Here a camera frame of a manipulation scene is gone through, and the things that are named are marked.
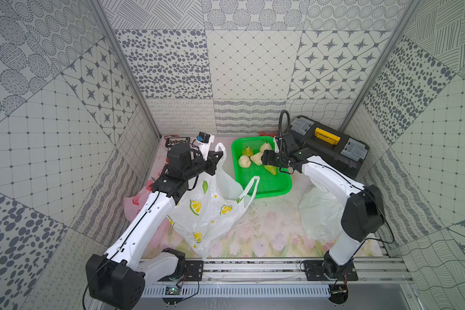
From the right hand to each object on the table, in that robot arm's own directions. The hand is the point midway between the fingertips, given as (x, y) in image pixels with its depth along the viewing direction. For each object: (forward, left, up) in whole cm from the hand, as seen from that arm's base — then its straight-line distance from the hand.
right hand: (269, 161), depth 89 cm
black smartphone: (+24, +57, -12) cm, 63 cm away
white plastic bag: (-24, +24, +4) cm, 34 cm away
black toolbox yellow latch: (+6, -34, +1) cm, 35 cm away
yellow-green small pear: (+14, +10, -9) cm, 19 cm away
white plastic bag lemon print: (-24, -19, -4) cm, 31 cm away
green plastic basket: (-3, -1, -16) cm, 16 cm away
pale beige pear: (+7, +12, -9) cm, 17 cm away
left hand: (-10, +18, +17) cm, 27 cm away
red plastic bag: (+32, +1, -13) cm, 34 cm away
